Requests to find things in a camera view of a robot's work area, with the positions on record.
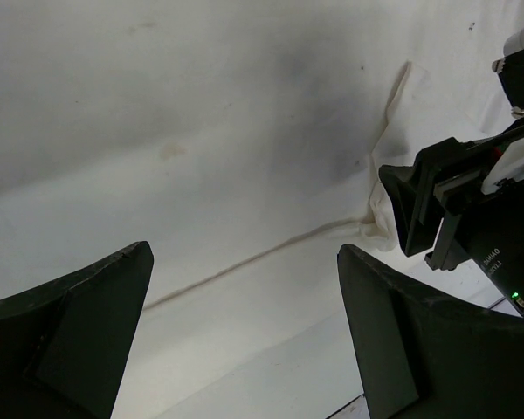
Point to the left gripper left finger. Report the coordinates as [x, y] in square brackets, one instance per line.
[64, 345]

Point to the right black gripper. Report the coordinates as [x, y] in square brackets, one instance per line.
[482, 196]

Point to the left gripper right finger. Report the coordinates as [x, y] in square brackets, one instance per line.
[421, 353]

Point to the white t shirt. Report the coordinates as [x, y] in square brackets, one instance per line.
[240, 140]

